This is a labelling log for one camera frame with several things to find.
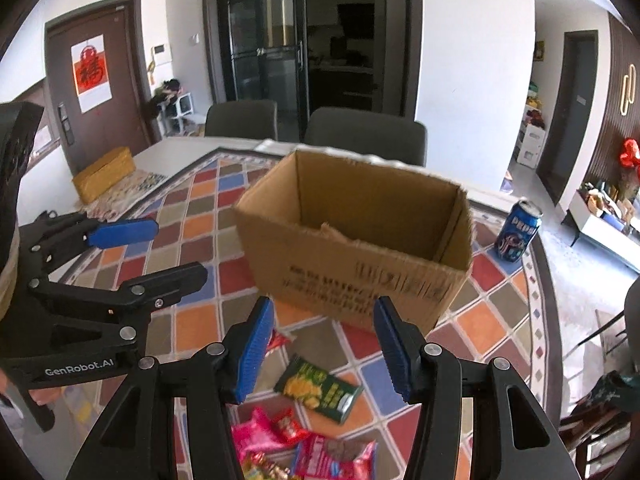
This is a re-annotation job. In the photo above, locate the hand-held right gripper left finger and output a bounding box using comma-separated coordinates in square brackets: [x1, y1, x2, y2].
[65, 296, 277, 480]

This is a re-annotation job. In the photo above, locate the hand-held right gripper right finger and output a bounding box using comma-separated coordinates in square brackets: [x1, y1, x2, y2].
[373, 295, 583, 480]

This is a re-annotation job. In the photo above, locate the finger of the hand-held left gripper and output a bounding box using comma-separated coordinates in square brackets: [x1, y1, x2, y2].
[20, 211, 160, 283]
[27, 261, 209, 347]

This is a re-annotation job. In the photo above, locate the green cracker packet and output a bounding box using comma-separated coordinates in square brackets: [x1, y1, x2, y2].
[274, 355, 365, 425]

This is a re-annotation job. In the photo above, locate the brown cardboard box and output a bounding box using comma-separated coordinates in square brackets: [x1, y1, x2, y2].
[233, 149, 475, 335]

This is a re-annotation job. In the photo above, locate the person's left hand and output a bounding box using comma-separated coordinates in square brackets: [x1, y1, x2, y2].
[29, 386, 65, 407]

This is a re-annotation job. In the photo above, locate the red orange snack packet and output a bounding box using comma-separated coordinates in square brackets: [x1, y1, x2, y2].
[265, 330, 294, 359]

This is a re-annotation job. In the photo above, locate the patterned placemat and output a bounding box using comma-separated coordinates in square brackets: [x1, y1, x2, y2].
[80, 169, 169, 222]

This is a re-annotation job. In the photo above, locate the multicoloured checked tablecloth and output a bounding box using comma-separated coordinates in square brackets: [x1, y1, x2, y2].
[59, 147, 557, 480]

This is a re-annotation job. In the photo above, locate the yellow woven box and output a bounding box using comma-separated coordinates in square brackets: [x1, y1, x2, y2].
[71, 146, 137, 205]

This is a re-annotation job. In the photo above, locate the yellow snack packet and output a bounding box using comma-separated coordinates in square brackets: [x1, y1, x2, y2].
[242, 452, 292, 480]

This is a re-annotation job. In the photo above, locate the large pink snack packet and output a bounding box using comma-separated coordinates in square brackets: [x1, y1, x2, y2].
[291, 433, 379, 480]

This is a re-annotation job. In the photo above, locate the brown entrance door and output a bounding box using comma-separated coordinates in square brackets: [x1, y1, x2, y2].
[44, 0, 162, 176]

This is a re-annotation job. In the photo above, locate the dark bag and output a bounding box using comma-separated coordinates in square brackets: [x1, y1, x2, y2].
[145, 78, 184, 122]

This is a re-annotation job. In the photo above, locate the grey dining chair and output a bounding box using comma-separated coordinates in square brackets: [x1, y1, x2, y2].
[303, 106, 428, 168]
[204, 100, 278, 140]

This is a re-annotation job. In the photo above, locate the white and red door poster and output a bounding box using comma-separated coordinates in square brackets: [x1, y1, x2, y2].
[70, 33, 112, 114]

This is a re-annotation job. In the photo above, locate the blue soda can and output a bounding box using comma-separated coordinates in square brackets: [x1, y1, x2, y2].
[494, 199, 544, 263]

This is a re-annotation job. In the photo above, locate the dark chair with clothes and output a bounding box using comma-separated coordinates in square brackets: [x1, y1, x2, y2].
[559, 280, 640, 480]

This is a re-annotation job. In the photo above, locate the black framed glass door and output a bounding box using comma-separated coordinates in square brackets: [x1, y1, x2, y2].
[216, 0, 311, 143]

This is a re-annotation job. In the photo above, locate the white low cabinet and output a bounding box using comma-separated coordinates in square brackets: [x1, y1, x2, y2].
[567, 189, 640, 274]

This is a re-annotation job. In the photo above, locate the white storage box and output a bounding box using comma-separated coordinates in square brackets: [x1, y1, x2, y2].
[516, 122, 546, 168]

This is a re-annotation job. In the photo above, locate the dark interior door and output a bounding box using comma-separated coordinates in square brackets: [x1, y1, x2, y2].
[536, 30, 599, 206]

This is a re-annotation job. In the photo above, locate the red balloon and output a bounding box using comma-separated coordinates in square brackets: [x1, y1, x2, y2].
[619, 137, 640, 172]

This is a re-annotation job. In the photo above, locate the door lock handle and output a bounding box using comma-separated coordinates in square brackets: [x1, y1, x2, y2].
[57, 102, 76, 146]

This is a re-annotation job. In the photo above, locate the gold wall ornament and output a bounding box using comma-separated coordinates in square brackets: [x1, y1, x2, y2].
[620, 66, 639, 116]

